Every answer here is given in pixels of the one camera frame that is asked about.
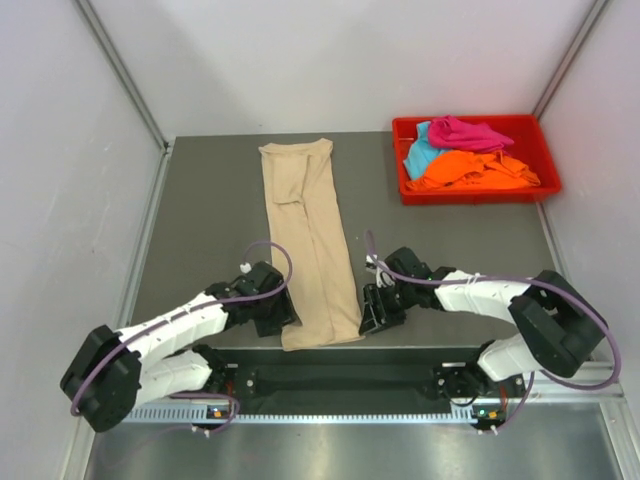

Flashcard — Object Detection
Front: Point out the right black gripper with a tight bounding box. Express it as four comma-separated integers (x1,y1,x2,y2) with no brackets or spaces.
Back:
360,280,417,335

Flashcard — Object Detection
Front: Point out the beige t shirt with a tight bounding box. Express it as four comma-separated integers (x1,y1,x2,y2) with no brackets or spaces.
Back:
259,139,361,351

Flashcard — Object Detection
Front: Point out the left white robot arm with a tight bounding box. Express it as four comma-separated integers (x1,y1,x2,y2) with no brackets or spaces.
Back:
60,261,297,433

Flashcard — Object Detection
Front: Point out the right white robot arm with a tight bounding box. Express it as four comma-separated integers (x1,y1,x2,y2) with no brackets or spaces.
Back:
360,247,608,398

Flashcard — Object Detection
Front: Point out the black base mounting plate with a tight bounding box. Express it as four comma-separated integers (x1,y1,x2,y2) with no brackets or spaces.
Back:
193,344,524,416

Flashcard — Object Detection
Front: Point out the orange t shirt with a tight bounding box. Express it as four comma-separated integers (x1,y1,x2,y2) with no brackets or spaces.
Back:
406,150,541,192

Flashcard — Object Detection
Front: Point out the light blue t shirt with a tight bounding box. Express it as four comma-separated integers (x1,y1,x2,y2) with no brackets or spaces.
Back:
403,121,447,180

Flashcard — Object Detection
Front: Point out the pink t shirt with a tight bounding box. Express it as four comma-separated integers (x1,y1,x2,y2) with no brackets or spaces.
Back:
427,116,515,153

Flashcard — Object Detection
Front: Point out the red plastic bin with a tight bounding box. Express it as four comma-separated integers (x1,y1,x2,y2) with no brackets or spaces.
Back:
392,115,562,205

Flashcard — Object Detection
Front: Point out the aluminium front rail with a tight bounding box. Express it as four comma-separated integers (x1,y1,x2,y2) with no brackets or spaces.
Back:
97,363,624,433

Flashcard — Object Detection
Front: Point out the left aluminium corner post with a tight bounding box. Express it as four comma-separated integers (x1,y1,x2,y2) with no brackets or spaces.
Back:
71,0,170,153

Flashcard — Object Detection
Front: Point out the aluminium corner post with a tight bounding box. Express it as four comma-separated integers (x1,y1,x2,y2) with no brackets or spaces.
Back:
71,0,170,153
532,0,612,121

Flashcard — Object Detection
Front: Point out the right aluminium corner post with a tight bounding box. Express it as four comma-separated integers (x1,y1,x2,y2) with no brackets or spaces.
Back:
532,0,612,121

